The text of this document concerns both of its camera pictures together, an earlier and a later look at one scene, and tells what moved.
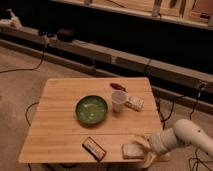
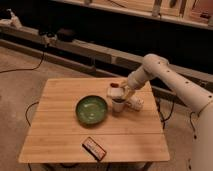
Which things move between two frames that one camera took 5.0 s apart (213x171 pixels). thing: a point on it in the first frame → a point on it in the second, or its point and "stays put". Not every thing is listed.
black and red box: [94, 149] stays put
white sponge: [132, 151] → [115, 92]
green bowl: [91, 110] stays put
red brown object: [116, 86] stays put
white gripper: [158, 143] → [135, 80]
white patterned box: [136, 103] stays put
